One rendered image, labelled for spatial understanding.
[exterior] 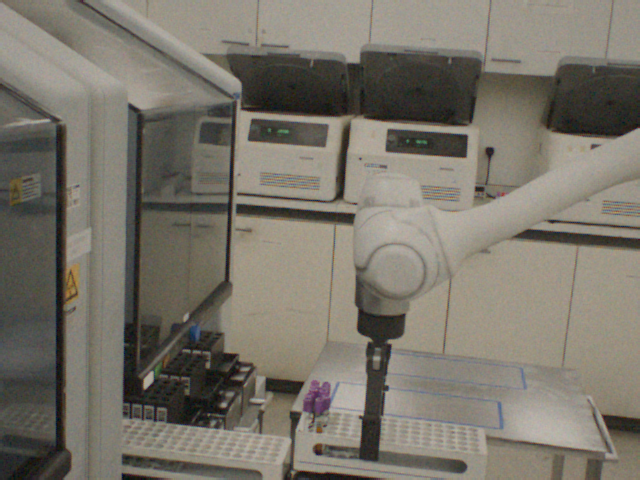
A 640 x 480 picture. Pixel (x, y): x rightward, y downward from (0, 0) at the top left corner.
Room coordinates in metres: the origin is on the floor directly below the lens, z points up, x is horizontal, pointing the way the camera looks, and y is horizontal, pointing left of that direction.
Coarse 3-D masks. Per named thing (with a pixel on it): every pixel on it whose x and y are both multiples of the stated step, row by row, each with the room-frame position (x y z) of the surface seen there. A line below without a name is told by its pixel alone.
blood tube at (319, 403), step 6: (318, 402) 1.22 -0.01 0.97; (324, 402) 1.22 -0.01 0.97; (318, 408) 1.22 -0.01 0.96; (324, 408) 1.22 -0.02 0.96; (318, 414) 1.22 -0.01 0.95; (318, 420) 1.22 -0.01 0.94; (318, 426) 1.22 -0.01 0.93; (318, 432) 1.22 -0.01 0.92; (318, 444) 1.22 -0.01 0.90; (318, 450) 1.22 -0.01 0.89
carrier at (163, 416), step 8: (176, 384) 1.49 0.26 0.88; (184, 384) 1.49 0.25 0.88; (168, 392) 1.44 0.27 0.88; (176, 392) 1.45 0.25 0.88; (184, 392) 1.50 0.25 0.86; (160, 400) 1.40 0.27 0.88; (168, 400) 1.41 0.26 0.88; (176, 400) 1.45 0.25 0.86; (184, 400) 1.50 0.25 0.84; (160, 408) 1.39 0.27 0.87; (168, 408) 1.40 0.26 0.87; (176, 408) 1.45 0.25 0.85; (184, 408) 1.50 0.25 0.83; (160, 416) 1.39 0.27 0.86; (168, 416) 1.40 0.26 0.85; (176, 416) 1.45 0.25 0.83
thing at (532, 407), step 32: (352, 352) 1.90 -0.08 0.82; (416, 352) 1.94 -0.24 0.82; (320, 384) 1.69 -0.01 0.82; (352, 384) 1.70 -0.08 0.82; (416, 384) 1.72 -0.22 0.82; (448, 384) 1.74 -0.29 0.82; (480, 384) 1.75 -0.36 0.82; (512, 384) 1.76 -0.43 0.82; (544, 384) 1.78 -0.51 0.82; (576, 384) 1.79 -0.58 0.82; (384, 416) 1.54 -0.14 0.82; (416, 416) 1.55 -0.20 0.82; (448, 416) 1.56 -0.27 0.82; (480, 416) 1.57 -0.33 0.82; (512, 416) 1.58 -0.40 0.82; (544, 416) 1.59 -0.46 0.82; (576, 416) 1.61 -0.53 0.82; (544, 448) 1.47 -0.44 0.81; (576, 448) 1.46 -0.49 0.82; (608, 448) 1.56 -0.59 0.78
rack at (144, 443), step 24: (144, 432) 1.31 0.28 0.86; (168, 432) 1.32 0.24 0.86; (192, 432) 1.32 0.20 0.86; (216, 432) 1.33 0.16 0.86; (144, 456) 1.32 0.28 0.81; (168, 456) 1.24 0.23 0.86; (192, 456) 1.24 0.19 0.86; (216, 456) 1.23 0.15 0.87; (240, 456) 1.25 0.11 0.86; (264, 456) 1.25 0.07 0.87; (288, 456) 1.29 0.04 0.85
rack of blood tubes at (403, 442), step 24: (312, 432) 1.23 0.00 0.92; (336, 432) 1.23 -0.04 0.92; (360, 432) 1.23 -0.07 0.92; (384, 432) 1.24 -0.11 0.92; (408, 432) 1.25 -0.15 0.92; (432, 432) 1.25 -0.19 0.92; (456, 432) 1.26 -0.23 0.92; (480, 432) 1.27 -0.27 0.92; (312, 456) 1.21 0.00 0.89; (336, 456) 1.22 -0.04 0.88; (384, 456) 1.27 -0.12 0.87; (408, 456) 1.28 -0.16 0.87; (432, 456) 1.28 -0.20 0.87; (456, 456) 1.19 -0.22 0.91; (480, 456) 1.19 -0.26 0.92
